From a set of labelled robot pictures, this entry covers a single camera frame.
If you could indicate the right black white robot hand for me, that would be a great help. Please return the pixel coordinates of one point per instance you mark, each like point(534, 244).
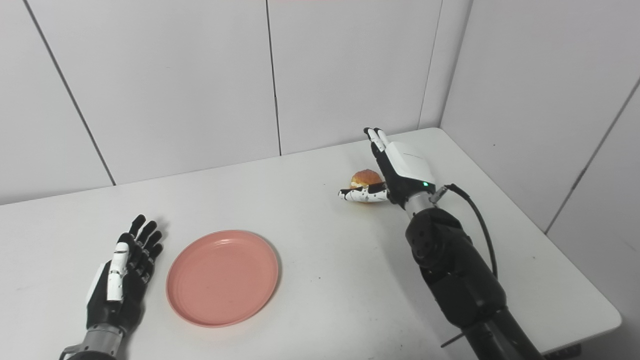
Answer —
point(400, 172)

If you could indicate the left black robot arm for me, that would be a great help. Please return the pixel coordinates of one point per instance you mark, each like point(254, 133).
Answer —
point(92, 345)

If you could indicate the cream puff pastry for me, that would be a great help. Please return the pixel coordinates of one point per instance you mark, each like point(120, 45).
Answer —
point(366, 179)

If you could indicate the pink round plate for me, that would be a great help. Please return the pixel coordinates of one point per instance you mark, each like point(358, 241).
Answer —
point(222, 278)

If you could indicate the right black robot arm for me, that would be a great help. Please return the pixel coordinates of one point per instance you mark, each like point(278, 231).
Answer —
point(465, 280)

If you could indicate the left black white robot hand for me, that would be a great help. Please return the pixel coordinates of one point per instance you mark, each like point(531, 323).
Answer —
point(122, 285)

